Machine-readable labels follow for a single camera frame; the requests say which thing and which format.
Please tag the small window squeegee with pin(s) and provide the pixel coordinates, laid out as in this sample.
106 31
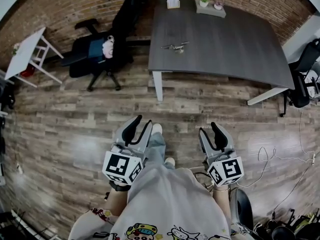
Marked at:
178 47

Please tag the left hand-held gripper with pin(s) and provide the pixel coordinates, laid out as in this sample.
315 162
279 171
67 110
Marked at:
116 164

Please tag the pink plush toy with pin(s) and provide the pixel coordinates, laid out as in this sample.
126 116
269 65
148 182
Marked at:
108 47

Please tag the black office chair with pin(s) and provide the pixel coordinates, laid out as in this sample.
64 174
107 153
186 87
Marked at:
125 29

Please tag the grey tray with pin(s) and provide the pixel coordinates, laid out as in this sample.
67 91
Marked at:
211 11

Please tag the black mesh chair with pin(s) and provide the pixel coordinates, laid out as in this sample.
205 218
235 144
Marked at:
303 91

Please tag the green plant in white pot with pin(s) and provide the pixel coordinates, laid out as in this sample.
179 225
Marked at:
204 2

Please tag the person's left forearm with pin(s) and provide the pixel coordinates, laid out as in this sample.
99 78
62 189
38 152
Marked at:
117 201

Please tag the white shoe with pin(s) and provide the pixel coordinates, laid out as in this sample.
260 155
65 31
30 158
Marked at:
157 128
170 160

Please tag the small flower bunch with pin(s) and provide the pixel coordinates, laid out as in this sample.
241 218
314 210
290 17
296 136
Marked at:
15 49

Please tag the white side table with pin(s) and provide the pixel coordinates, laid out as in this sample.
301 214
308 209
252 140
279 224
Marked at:
22 54

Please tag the grey plastic chair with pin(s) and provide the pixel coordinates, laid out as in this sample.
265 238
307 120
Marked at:
241 209

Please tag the desk calendar in wooden stand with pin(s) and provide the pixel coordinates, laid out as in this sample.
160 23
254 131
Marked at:
173 0

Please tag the black wristband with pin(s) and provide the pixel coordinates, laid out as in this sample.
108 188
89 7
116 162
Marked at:
120 187

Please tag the red box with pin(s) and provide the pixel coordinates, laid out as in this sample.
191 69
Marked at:
27 72

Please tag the white cartoon print shirt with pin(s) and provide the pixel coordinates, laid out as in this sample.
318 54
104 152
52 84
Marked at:
165 199

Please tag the purple succulent in white pot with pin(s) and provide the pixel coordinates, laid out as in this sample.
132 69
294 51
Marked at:
218 6

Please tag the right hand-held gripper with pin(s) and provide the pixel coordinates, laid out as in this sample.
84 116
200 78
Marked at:
228 170

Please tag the blue seat cushion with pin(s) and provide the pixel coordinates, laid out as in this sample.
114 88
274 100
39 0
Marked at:
96 50

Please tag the person's right forearm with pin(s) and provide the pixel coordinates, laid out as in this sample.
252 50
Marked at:
221 204

